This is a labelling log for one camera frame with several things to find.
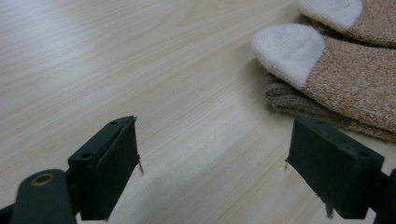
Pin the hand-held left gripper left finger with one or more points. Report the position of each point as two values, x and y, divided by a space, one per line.
106 174

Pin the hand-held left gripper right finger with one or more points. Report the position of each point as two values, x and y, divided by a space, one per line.
327 168

